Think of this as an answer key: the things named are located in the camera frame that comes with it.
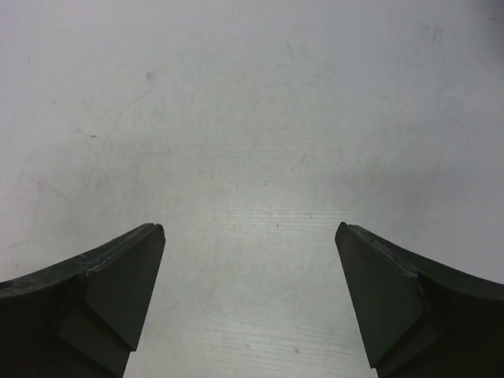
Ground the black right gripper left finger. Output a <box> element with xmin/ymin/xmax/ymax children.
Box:
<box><xmin>1</xmin><ymin>223</ymin><xmax>165</xmax><ymax>377</ymax></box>

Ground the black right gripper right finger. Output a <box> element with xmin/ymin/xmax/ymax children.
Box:
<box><xmin>335</xmin><ymin>223</ymin><xmax>503</xmax><ymax>377</ymax></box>

